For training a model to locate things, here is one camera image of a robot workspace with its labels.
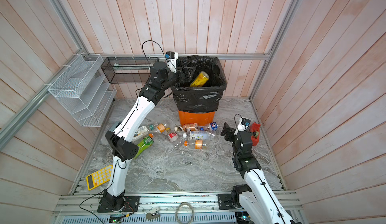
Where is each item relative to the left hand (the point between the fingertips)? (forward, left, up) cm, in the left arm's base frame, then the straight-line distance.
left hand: (189, 69), depth 74 cm
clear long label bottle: (-16, -7, -38) cm, 41 cm away
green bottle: (-21, +26, -38) cm, 50 cm away
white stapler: (-6, +52, -41) cm, 67 cm away
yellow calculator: (-40, +50, -42) cm, 76 cm away
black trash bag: (-8, -8, -13) cm, 17 cm away
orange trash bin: (-3, -9, -37) cm, 38 cm away
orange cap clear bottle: (-10, +20, -38) cm, 44 cm away
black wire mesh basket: (+23, +42, -16) cm, 51 cm away
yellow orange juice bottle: (+6, -7, -11) cm, 15 cm away
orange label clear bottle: (-22, -5, -38) cm, 44 cm away
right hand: (-18, -23, -22) cm, 37 cm away
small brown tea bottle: (-9, +2, -39) cm, 40 cm away
